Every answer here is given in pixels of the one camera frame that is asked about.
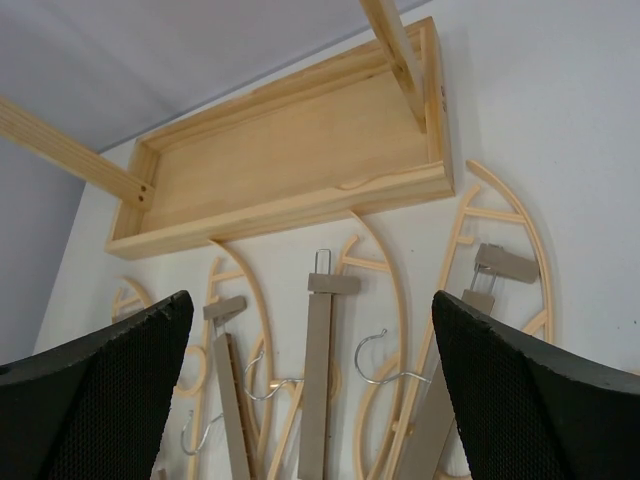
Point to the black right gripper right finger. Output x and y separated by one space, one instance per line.
526 409

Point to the wooden hanger rack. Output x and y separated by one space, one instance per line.
360 132

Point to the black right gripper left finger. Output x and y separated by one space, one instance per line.
96 407

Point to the taupe clip hanger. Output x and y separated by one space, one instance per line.
426 442
222 352
312 392

